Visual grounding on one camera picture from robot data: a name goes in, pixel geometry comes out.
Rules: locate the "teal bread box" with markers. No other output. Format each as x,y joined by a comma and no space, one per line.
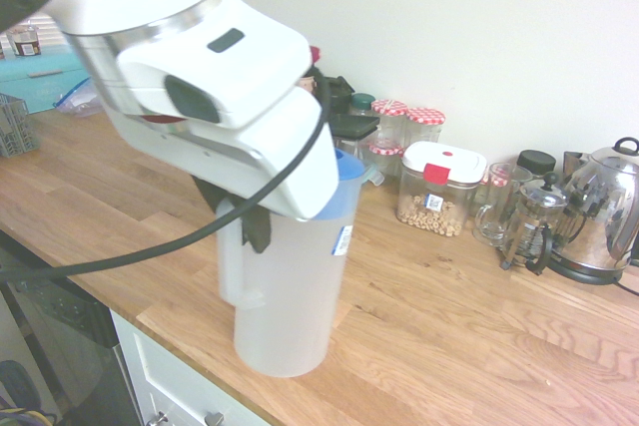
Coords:
30,82

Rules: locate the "shiny steel electric kettle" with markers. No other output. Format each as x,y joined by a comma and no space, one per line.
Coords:
599,216

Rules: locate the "jar with black lid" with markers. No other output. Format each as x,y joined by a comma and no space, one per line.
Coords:
536,161

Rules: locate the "glass French press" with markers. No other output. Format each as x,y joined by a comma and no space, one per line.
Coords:
536,226

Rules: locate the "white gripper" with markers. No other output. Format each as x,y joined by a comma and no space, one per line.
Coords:
279,171

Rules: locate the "white cabinet drawer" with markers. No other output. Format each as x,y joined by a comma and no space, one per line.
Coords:
165,381

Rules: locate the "cereal container white red lid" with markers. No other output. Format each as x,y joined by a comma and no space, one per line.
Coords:
439,161

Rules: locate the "clear glass mug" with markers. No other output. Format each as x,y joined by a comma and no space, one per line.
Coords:
499,226

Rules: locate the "black shaker bottle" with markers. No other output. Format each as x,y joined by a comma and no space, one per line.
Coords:
342,94

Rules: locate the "small steel jug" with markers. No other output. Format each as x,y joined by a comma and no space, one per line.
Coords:
574,161

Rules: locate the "square container with black lid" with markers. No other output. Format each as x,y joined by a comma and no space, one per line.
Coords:
357,126

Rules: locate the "brown spread jar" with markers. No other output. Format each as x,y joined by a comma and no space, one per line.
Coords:
25,47

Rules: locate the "translucent pitcher with blue lid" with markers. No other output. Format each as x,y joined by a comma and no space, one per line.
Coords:
284,306

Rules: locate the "silver drawer knob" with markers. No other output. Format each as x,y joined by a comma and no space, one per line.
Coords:
214,419
160,418

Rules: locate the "dark bag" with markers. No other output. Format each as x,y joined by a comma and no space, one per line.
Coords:
17,386

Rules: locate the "tall jar red checkered lid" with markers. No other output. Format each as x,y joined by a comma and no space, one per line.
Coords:
425,116
389,108

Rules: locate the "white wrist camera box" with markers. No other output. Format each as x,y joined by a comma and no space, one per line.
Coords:
249,72

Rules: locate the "glass jar with green lid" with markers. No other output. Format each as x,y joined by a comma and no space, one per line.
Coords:
362,102

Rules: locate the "grey cutlery basket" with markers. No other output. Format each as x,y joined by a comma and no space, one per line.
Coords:
15,131

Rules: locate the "clear zip bag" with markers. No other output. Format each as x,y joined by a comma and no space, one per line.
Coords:
80,102

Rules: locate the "black dishwasher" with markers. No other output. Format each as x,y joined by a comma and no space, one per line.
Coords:
60,321

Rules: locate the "white window blinds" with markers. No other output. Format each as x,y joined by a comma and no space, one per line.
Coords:
50,32

